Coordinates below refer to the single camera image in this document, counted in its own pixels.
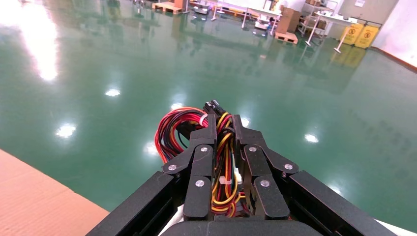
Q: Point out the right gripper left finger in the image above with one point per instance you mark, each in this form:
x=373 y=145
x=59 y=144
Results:
x=198 y=182

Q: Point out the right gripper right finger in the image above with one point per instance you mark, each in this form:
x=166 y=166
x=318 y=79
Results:
x=260 y=176

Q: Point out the brown cardboard box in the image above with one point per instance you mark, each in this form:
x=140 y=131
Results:
x=39 y=202

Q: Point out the wooden pallet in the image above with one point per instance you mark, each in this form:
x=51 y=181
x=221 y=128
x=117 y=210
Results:
x=166 y=7
x=286 y=37

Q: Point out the tall cardboard carton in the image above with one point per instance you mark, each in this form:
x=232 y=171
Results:
x=288 y=19

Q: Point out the metal storage shelf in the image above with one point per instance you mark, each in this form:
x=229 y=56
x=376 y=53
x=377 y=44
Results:
x=312 y=22

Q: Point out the white workshop table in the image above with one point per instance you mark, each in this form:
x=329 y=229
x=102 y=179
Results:
x=329 y=18
x=257 y=10

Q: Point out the yellow caution signs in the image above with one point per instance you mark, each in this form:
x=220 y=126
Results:
x=368 y=37

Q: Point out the small brown carton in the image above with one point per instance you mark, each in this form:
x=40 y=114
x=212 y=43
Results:
x=180 y=4

